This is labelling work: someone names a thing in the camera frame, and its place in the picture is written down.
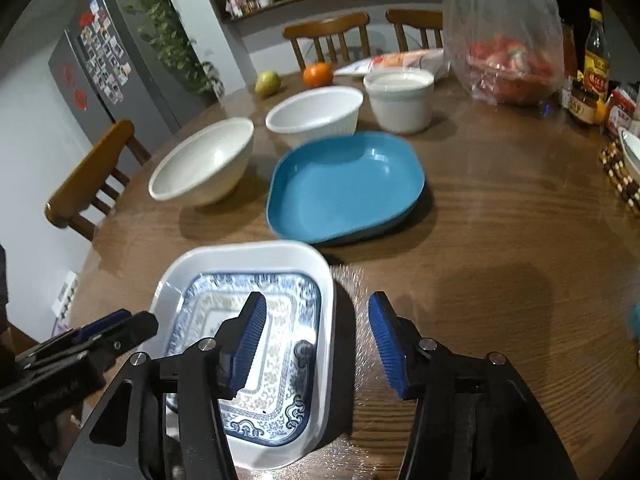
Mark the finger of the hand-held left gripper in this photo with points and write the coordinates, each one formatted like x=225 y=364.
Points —
x=107 y=321
x=135 y=332

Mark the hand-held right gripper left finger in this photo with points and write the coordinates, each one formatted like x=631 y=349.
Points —
x=247 y=340

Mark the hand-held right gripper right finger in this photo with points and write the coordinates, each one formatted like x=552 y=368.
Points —
x=385 y=345

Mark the blue patterned porcelain plate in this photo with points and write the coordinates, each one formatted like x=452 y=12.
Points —
x=290 y=310

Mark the white rectangular dish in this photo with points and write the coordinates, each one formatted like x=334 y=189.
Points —
x=310 y=270

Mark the blue plastic plate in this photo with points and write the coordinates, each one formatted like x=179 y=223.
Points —
x=345 y=190

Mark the large white bowl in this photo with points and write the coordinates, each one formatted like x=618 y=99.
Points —
x=200 y=170

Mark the white deep bowl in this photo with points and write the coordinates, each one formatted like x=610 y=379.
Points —
x=400 y=107

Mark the white ribbed bowl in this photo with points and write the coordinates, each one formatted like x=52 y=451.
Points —
x=315 y=110

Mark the wooden chair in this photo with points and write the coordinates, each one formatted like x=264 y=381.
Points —
x=325 y=25
x=415 y=17
x=85 y=180

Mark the grey refrigerator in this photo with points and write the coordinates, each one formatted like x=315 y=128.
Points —
x=145 y=85

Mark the teal object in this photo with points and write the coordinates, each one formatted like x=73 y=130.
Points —
x=635 y=320

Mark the green pear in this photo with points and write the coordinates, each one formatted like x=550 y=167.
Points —
x=266 y=85

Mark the cluster of fridge magnets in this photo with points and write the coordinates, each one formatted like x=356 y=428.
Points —
x=105 y=55

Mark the orange fruit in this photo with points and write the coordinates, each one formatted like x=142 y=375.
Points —
x=318 y=75

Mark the white snack bag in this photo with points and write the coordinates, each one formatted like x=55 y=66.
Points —
x=395 y=60

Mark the beaded wooden trivet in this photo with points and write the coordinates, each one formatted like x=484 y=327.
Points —
x=617 y=170

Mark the green trailing plant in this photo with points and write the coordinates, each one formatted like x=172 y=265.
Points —
x=165 y=25

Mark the pile of red candies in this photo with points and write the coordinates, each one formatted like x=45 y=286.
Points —
x=515 y=72

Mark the brown glass jar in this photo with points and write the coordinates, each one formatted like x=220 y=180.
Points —
x=582 y=107

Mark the white oval dish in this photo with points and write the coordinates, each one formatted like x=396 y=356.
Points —
x=631 y=152

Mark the red sauce bottle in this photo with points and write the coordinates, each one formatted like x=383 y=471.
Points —
x=570 y=50

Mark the clear plastic bag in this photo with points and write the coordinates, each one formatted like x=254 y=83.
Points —
x=500 y=15

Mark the yellow-capped oil bottle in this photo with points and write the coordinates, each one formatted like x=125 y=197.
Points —
x=597 y=60

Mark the white wall socket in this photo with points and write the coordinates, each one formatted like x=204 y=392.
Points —
x=65 y=297

